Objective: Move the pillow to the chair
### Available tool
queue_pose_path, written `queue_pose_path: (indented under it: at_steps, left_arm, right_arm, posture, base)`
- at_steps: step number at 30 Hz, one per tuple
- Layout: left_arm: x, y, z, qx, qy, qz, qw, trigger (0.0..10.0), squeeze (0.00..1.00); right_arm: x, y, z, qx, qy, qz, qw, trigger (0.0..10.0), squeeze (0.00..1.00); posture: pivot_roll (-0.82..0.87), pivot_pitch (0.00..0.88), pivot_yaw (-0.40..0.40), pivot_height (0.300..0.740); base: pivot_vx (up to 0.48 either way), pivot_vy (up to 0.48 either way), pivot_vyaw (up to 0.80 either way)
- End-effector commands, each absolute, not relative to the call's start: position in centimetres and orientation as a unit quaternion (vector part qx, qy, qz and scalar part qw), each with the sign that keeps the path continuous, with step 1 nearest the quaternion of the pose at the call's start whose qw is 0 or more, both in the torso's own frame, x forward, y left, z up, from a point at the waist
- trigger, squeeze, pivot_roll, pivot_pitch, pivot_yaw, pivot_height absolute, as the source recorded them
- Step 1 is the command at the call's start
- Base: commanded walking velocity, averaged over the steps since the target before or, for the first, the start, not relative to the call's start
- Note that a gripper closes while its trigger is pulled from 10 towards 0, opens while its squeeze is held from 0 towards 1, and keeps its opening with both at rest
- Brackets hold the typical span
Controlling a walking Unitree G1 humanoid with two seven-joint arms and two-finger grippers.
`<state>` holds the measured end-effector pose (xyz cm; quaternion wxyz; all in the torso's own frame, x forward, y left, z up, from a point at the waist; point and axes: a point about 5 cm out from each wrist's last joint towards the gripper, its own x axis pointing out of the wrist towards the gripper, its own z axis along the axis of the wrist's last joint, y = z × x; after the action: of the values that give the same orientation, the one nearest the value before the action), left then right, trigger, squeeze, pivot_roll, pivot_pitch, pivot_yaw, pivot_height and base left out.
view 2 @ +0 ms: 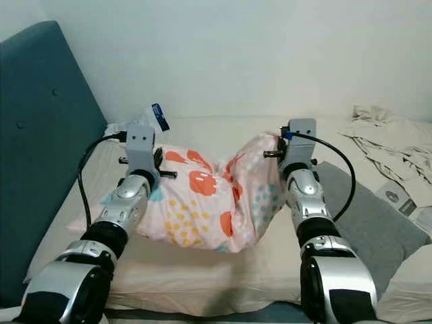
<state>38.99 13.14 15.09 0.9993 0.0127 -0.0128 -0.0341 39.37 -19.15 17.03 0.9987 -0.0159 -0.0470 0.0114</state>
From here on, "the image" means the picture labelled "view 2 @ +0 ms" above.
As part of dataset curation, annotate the small grey printed box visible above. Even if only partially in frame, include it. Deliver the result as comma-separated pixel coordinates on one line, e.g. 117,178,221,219
375,181,418,217

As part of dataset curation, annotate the small white box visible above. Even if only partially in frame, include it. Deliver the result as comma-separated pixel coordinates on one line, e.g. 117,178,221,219
405,206,432,237

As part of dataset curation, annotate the crumpled beige blanket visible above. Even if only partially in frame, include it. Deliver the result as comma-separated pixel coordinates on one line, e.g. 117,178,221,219
337,105,432,196

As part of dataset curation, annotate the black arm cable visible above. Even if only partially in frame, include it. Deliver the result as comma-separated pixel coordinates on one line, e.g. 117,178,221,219
290,132,357,222
78,133,128,230

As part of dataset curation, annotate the white plastic packet blue end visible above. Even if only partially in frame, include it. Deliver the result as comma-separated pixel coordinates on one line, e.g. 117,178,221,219
105,103,171,140

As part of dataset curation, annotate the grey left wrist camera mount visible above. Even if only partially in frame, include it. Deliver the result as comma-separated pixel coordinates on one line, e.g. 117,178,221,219
125,125,159,175

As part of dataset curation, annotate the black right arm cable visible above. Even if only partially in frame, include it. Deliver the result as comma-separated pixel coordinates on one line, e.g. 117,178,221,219
290,132,357,222

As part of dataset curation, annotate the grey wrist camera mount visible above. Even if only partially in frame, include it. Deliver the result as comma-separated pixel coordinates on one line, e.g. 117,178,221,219
283,118,319,169
125,125,159,175

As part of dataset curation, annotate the pink pillow with orange print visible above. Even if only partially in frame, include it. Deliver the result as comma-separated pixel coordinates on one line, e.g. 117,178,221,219
101,134,288,254

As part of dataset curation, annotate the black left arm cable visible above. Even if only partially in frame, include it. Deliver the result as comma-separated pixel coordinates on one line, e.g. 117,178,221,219
78,133,128,230

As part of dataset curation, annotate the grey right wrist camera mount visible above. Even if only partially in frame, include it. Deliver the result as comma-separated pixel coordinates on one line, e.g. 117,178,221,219
283,118,319,169

